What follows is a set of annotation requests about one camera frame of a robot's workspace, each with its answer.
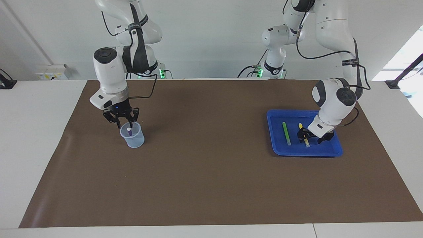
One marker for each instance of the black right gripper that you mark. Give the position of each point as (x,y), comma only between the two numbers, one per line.
(120,112)

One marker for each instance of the purple marker pen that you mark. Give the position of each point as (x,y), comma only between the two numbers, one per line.
(130,131)

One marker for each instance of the brown table mat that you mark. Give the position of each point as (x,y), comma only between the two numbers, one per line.
(211,172)

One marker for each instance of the translucent plastic cup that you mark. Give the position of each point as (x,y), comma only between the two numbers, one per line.
(134,141)

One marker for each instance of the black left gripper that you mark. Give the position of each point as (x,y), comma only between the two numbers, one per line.
(317,135)

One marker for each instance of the black table clamp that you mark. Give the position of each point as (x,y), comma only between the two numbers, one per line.
(7,83)

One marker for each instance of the white wall socket box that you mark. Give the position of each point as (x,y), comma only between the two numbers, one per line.
(51,71)

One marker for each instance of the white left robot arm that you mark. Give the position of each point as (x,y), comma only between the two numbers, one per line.
(333,102)

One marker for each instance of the blue plastic tray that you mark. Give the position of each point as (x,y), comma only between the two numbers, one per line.
(290,150)

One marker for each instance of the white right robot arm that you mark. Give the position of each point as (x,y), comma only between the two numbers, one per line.
(110,76)

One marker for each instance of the green marker pen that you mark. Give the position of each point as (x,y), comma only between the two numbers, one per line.
(286,133)

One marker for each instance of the yellow marker pen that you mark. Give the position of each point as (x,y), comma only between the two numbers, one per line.
(301,127)

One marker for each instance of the black clamp with pole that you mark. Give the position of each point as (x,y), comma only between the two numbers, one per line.
(395,83)

